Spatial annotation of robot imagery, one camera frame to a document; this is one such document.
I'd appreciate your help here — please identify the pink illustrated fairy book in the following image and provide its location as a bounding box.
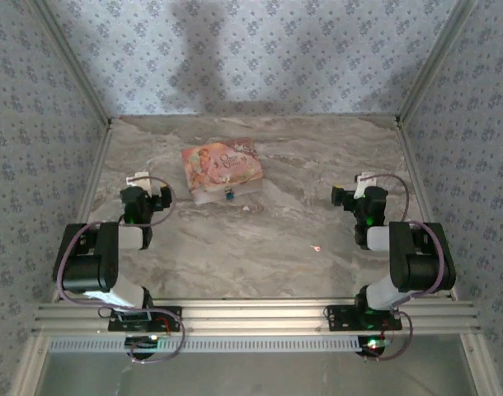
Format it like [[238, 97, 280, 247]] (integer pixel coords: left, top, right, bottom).
[[181, 138, 265, 206]]

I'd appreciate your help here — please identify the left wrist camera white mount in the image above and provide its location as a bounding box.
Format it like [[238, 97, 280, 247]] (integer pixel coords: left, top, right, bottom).
[[125, 170, 162, 196]]

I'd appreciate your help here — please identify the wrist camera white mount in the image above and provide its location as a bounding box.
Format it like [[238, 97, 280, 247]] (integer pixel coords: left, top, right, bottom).
[[354, 171, 377, 198], [125, 170, 162, 196]]

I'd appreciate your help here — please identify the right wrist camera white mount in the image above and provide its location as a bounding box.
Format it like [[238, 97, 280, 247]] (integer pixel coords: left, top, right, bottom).
[[354, 171, 377, 198]]

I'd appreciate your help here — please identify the purple right wrist camera cable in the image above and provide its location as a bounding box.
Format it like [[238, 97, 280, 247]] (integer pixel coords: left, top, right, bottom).
[[373, 173, 410, 226]]

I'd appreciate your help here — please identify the purple wrist camera cable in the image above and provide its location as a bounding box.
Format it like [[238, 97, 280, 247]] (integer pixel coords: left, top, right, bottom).
[[142, 176, 178, 228], [373, 173, 410, 226]]

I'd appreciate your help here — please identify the purple left wrist camera cable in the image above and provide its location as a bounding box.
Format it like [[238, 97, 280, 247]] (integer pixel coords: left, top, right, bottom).
[[142, 176, 178, 228]]

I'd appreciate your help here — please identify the aluminium table side rail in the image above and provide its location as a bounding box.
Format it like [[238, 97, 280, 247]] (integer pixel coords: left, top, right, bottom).
[[76, 123, 114, 226], [396, 123, 436, 226]]

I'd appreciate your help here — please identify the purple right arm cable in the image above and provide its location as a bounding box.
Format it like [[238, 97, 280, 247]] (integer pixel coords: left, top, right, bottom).
[[389, 220, 451, 309]]

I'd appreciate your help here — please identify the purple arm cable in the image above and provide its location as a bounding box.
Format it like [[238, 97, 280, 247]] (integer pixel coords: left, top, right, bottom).
[[54, 222, 125, 309], [389, 220, 451, 309]]

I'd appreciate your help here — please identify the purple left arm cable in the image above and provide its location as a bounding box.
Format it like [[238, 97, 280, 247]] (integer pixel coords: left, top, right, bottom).
[[54, 222, 125, 309]]

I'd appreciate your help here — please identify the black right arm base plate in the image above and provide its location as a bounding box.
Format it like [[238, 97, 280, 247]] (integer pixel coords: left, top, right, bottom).
[[324, 304, 403, 332]]

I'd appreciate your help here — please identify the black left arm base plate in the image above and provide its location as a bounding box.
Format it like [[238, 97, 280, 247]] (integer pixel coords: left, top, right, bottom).
[[106, 306, 183, 333]]

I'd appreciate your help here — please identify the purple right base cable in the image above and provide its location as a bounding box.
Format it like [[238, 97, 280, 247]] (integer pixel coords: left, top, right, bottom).
[[364, 309, 415, 363]]

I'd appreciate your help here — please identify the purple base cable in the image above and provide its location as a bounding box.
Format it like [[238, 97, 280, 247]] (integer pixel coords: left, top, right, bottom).
[[126, 307, 187, 365], [364, 309, 415, 363]]

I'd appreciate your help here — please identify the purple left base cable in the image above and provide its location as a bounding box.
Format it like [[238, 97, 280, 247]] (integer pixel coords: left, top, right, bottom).
[[126, 307, 187, 365]]

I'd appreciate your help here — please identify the aluminium frame post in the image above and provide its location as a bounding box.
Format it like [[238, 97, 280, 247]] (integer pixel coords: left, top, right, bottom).
[[31, 0, 114, 127], [395, 0, 479, 127]]

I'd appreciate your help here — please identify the aluminium front frame rail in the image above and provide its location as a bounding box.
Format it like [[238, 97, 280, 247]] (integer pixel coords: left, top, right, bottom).
[[31, 299, 482, 333]]

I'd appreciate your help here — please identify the white slotted cable duct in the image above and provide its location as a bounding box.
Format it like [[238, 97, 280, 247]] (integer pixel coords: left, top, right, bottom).
[[48, 334, 480, 355]]

